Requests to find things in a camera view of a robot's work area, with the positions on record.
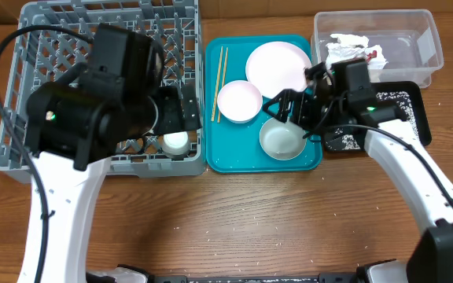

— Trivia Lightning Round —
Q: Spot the right wooden chopstick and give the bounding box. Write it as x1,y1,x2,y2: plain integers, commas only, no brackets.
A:
217,47,229,123

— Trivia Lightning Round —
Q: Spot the clear plastic bin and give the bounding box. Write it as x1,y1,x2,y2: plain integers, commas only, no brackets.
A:
311,9,444,88

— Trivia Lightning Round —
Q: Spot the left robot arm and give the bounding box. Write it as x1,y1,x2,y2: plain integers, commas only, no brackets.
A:
19,24,201,282

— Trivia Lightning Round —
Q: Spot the large white plate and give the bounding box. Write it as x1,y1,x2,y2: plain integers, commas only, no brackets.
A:
245,41,311,99

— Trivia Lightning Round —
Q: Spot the white paper cup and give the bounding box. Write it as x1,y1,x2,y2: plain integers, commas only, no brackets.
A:
161,131,190,160

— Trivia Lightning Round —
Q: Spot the left wooden chopstick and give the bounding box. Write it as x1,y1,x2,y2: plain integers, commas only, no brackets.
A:
211,46,223,122

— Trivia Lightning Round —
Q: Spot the teal serving tray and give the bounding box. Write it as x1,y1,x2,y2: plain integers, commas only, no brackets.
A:
203,35,323,173

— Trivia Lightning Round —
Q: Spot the white shallow bowl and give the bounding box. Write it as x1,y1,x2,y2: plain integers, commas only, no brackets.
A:
217,80,263,123

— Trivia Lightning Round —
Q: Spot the white rice pile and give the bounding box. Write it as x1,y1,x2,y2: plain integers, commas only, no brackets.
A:
325,91,422,153

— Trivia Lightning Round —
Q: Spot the grey dishwasher rack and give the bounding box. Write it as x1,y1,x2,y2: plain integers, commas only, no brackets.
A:
0,1,206,183

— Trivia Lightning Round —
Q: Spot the black waste tray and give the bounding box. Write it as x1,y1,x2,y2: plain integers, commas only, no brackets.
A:
323,82,432,150

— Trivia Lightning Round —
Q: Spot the grey bowl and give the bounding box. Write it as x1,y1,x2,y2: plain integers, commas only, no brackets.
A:
259,118,307,160

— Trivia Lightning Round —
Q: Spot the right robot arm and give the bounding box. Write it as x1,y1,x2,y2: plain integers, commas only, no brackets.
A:
263,58,453,282

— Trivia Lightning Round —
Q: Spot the wooden chopstick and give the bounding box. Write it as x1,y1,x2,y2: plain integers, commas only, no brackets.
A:
217,47,229,123
211,46,223,122

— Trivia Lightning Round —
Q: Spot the red snack wrapper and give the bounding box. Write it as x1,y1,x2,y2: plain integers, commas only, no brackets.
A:
366,50,378,61

